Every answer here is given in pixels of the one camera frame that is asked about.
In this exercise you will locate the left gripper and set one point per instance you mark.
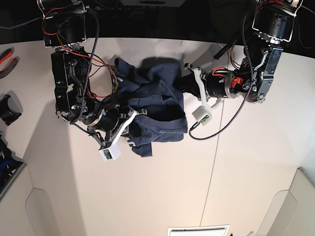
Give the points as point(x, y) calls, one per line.
point(188, 84)

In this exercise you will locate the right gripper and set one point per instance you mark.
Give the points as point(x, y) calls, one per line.
point(111, 119)

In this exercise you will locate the blue t-shirt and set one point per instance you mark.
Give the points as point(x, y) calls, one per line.
point(150, 87)

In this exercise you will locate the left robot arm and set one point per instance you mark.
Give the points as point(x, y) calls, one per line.
point(262, 32)

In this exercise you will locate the black cylindrical holder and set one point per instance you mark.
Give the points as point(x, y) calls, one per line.
point(6, 114)

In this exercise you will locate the bin of blue parts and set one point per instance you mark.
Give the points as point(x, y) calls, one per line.
point(10, 165)

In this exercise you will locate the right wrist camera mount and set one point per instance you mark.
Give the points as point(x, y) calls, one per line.
point(108, 151)

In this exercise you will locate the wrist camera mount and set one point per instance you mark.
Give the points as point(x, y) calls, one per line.
point(108, 151)
point(204, 113)

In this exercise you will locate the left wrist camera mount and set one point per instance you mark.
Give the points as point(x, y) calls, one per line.
point(204, 113)

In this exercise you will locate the orange handled pliers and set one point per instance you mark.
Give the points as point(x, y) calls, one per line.
point(6, 55)

